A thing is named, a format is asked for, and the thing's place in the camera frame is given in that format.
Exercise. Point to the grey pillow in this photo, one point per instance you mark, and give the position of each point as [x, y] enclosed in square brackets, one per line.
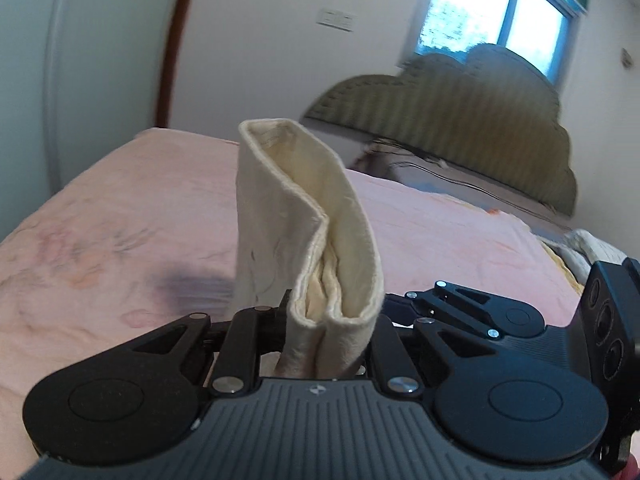
[400, 165]

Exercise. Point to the window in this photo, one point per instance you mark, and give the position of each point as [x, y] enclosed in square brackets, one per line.
[475, 10]

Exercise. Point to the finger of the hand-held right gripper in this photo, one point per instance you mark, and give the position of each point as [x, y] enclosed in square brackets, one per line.
[460, 305]

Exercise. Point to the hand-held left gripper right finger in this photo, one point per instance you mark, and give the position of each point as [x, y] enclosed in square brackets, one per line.
[392, 355]

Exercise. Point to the olive padded headboard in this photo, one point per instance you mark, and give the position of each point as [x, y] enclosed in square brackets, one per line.
[465, 115]

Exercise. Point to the white crumpled cloth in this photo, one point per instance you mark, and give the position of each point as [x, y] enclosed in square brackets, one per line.
[585, 255]

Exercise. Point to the cream white pants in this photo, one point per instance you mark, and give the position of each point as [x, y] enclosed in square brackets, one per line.
[320, 200]

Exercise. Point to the brown wooden door frame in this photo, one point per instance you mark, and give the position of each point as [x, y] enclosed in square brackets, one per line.
[172, 60]

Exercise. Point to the pink bed blanket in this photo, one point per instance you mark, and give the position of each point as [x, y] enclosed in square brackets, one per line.
[125, 210]

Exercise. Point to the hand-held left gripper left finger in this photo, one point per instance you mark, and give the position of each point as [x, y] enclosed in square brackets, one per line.
[245, 340]

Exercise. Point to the white floral sliding door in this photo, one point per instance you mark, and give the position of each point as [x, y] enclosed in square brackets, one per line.
[115, 70]

